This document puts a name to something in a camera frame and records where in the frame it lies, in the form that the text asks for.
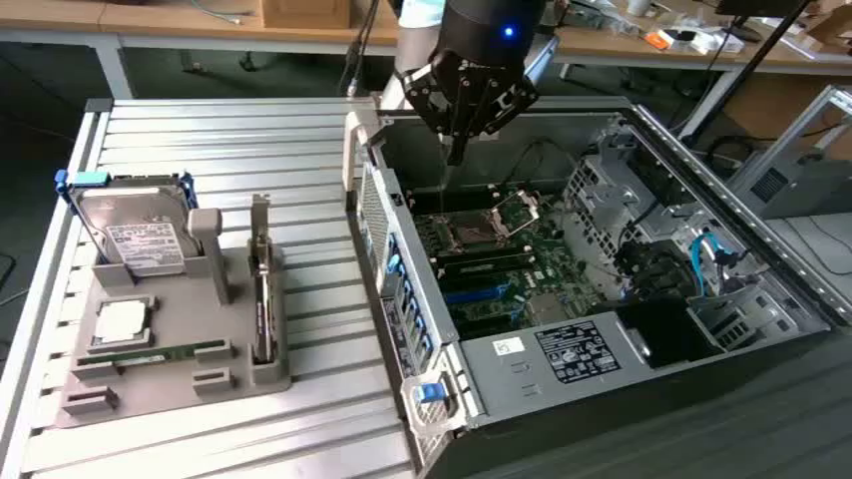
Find light blue wire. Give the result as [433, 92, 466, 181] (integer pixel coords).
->
[686, 232, 743, 300]

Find green motherboard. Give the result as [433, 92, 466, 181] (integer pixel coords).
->
[406, 185, 630, 341]

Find open PC case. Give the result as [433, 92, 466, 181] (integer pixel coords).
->
[341, 95, 852, 479]

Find grey chipset heatsink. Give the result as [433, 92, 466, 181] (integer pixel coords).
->
[529, 292, 570, 323]

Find blue expansion slot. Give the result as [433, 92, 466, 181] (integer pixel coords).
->
[442, 283, 511, 304]

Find wooden desk white legs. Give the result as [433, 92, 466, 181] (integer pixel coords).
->
[547, 0, 852, 146]
[0, 0, 401, 101]

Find pale wire with plug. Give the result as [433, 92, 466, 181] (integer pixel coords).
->
[187, 0, 258, 25]

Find brown cardboard box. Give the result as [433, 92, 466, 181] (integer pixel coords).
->
[259, 0, 353, 30]

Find small white box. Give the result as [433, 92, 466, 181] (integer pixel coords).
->
[689, 32, 745, 56]

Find grey parts rack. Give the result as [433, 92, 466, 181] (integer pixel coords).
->
[51, 208, 295, 430]

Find black cable bundle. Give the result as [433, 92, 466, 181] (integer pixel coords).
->
[610, 239, 697, 303]

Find metal socket cover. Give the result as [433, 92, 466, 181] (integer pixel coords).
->
[486, 188, 545, 237]

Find hard disk in blue caddy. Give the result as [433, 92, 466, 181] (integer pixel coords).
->
[53, 168, 205, 279]

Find black monitor with stand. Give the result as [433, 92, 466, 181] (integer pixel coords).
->
[714, 0, 765, 44]

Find silver CPU chip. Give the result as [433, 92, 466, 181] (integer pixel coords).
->
[90, 300, 150, 346]

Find folded cardboard piece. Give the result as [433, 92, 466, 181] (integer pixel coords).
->
[801, 3, 852, 50]

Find silver disk bay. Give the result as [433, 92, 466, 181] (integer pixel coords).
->
[683, 286, 810, 353]

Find graphics card with black fan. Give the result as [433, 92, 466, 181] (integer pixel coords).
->
[245, 193, 279, 368]

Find black RAM stick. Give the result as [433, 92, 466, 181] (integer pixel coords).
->
[433, 247, 537, 278]

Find black stand pole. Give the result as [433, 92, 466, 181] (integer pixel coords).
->
[675, 0, 818, 146]

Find grey power supply unit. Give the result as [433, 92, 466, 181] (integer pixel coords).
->
[455, 311, 659, 416]

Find thin black wire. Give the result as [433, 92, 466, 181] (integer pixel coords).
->
[511, 138, 581, 194]

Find grey computer tower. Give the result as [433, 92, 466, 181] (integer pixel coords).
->
[727, 149, 852, 221]

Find coiled black cable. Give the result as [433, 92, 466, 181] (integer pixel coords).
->
[702, 134, 761, 174]

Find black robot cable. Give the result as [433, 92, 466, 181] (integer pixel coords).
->
[337, 0, 385, 99]

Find aluminium profile frame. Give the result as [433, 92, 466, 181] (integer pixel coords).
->
[727, 83, 852, 194]

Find black plastic shroud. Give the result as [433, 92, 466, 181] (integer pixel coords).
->
[583, 296, 725, 371]

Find orange and black box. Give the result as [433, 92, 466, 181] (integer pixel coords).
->
[645, 28, 698, 52]

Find green RAM stick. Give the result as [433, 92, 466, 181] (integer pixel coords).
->
[75, 342, 226, 369]

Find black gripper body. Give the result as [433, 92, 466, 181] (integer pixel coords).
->
[429, 0, 546, 82]

